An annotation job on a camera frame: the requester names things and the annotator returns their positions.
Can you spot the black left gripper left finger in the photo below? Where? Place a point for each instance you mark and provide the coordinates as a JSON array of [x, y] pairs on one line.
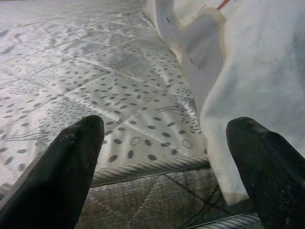
[[54, 179]]

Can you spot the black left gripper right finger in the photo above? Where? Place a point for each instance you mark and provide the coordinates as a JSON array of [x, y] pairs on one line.
[[274, 179]]

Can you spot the white pillow with tree print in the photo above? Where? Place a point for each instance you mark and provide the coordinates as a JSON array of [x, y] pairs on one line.
[[262, 71]]

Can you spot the quilted grey dotted mattress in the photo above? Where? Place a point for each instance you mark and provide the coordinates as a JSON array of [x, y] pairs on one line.
[[95, 83]]

